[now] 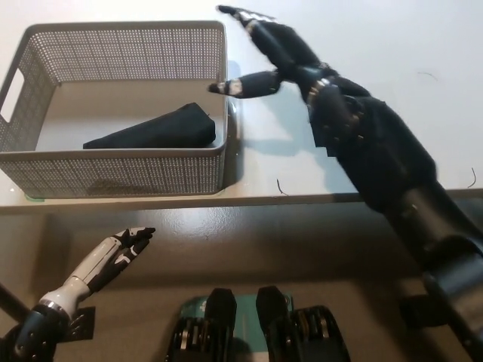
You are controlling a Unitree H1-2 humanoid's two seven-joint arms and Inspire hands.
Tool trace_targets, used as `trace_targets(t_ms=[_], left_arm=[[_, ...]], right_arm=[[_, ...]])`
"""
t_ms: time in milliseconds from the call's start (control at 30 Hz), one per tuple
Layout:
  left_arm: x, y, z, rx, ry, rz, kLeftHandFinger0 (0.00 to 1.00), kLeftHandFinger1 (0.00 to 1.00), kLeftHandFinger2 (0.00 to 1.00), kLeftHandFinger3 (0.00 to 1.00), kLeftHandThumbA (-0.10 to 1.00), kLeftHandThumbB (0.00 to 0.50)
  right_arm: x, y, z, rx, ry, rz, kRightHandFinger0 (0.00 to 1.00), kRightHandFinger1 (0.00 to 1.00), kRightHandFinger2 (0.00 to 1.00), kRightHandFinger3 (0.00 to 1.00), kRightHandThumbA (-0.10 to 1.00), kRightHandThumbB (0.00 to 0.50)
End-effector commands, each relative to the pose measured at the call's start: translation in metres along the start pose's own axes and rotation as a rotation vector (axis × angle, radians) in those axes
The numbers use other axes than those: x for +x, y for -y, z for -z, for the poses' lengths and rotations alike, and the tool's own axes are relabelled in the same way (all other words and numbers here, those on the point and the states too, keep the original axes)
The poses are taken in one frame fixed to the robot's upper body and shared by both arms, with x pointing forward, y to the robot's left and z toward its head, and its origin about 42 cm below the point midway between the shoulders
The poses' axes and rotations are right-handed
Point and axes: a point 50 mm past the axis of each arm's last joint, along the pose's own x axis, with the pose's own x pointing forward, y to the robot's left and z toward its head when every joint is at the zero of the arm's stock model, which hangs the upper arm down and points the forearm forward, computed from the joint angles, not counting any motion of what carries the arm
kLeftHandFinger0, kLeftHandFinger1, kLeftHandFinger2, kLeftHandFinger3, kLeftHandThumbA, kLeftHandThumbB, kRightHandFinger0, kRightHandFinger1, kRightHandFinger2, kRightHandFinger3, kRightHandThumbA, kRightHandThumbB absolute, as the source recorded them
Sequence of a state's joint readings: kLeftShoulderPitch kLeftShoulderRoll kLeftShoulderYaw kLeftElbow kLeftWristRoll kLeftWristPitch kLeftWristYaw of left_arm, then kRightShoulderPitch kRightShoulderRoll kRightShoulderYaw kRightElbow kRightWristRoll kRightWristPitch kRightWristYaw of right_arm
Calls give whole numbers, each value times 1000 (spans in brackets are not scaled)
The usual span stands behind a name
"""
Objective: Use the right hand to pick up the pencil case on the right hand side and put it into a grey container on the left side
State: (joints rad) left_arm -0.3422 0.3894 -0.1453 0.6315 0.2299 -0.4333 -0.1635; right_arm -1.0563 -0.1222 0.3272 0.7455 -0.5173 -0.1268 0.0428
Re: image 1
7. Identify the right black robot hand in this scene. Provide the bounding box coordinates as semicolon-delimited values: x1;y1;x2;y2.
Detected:
207;4;343;103

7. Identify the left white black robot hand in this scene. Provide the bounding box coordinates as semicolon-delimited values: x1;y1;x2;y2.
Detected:
38;225;156;317

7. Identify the black table leg with foot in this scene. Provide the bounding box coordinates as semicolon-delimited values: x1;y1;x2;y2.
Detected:
0;281;95;340
398;293;454;330

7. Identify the grey perforated plastic basket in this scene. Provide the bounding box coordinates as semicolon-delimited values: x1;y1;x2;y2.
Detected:
0;20;229;199

